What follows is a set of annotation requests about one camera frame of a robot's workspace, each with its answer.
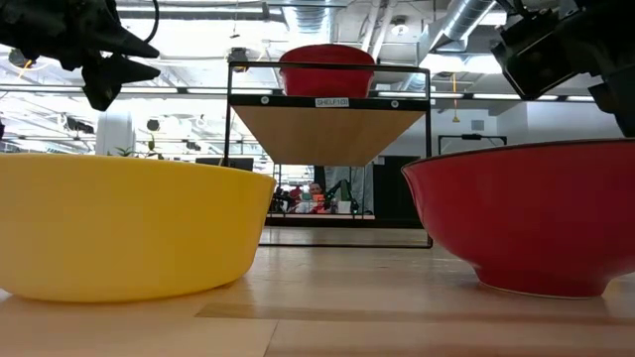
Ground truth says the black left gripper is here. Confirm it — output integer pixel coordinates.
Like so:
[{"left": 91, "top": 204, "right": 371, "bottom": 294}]
[{"left": 0, "top": 0, "right": 163, "bottom": 112}]

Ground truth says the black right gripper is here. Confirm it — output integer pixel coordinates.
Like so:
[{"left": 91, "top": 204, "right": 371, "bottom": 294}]
[{"left": 490, "top": 9, "right": 592, "bottom": 101}]

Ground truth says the floral bowl with red outside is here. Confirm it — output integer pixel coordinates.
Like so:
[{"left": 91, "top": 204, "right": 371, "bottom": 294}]
[
  {"left": 278, "top": 43, "right": 377, "bottom": 99},
  {"left": 400, "top": 138, "right": 635, "bottom": 300}
]

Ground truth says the small green plant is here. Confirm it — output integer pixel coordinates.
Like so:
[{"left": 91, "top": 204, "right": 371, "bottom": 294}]
[{"left": 111, "top": 133, "right": 166, "bottom": 161}]

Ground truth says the yellow plastic bowl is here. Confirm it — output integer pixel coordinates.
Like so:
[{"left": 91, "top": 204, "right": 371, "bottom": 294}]
[{"left": 0, "top": 152, "right": 277, "bottom": 304}]

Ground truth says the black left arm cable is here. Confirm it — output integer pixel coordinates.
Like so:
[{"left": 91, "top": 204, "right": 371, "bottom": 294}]
[{"left": 142, "top": 0, "right": 161, "bottom": 44}]

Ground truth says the silver ceiling duct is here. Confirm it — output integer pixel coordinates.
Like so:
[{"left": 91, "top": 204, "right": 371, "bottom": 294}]
[{"left": 430, "top": 0, "right": 498, "bottom": 52}]

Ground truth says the black background gantry frame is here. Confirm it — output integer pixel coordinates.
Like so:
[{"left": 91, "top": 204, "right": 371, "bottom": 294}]
[{"left": 438, "top": 133, "right": 509, "bottom": 157}]

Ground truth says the wooden shelf with black frame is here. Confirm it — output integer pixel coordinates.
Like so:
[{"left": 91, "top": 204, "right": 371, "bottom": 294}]
[{"left": 222, "top": 59, "right": 435, "bottom": 250}]

